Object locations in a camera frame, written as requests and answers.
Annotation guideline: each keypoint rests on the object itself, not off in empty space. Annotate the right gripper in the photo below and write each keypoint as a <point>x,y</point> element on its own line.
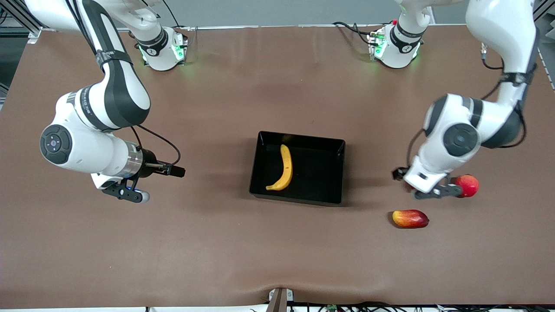
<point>149,162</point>

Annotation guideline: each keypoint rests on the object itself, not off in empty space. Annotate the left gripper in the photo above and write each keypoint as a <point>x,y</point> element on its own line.
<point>398,173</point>

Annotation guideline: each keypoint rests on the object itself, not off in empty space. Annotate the black rectangular plastic box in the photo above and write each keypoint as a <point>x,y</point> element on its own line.
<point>318,186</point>

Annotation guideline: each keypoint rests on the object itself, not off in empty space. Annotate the yellow banana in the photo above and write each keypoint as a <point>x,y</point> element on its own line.
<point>286,171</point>

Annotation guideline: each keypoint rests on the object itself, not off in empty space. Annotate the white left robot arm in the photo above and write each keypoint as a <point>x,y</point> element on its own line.
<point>459,138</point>

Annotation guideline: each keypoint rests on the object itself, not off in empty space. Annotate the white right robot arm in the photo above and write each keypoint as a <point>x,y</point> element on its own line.
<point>117,91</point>

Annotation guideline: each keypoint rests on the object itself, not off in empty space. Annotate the red yellow mango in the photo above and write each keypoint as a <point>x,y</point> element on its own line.
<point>410,219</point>

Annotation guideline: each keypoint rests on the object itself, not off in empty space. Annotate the red round peach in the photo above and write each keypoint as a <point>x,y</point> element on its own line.
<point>470,185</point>

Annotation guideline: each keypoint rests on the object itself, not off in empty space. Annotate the brown table mat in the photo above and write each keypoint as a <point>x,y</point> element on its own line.
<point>173,251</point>

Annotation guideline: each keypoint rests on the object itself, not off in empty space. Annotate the aluminium frame rails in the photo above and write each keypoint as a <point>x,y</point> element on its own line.
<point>17,17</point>

